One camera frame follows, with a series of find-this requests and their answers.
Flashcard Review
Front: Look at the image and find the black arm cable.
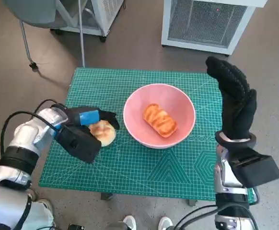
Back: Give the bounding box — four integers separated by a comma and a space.
175, 205, 218, 230
0, 99, 67, 156

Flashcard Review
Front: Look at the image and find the grey metal pole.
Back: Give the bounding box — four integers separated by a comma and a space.
78, 0, 86, 68

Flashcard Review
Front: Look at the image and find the long striped toy bread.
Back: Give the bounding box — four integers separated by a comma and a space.
143, 103, 178, 138

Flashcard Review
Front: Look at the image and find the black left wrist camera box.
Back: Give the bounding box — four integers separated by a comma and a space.
55, 125, 102, 165

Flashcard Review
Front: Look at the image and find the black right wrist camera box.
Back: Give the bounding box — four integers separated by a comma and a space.
229, 147, 279, 187

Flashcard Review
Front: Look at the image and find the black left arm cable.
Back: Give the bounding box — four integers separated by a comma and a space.
0, 99, 67, 156

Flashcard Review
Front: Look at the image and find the pink bowl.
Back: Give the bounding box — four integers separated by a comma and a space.
123, 83, 197, 150

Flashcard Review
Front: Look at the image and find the green cutting mat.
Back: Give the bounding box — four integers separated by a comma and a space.
38, 67, 259, 201

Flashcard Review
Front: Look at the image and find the white wheeled cabinet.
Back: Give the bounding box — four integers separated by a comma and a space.
50, 0, 126, 43

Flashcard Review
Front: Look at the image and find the large white mesh cabinet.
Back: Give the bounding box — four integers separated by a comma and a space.
161, 0, 269, 56

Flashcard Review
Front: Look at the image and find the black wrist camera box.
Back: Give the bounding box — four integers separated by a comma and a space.
229, 147, 279, 187
55, 125, 102, 165

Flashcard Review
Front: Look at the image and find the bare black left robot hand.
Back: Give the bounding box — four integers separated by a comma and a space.
67, 106, 120, 131

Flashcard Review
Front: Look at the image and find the grey chair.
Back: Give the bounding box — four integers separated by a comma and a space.
2, 0, 68, 70

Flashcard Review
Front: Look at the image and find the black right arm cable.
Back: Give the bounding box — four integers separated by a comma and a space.
175, 205, 218, 230

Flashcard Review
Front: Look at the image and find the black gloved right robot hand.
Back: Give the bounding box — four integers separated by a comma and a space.
205, 56, 257, 140

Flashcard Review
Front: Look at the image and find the white shoe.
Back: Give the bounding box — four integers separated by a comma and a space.
123, 215, 137, 230
158, 216, 174, 230

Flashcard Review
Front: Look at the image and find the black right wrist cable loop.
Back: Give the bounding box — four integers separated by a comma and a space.
251, 186, 260, 205

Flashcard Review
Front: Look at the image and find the round toy bread bun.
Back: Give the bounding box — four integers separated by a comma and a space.
88, 120, 117, 147

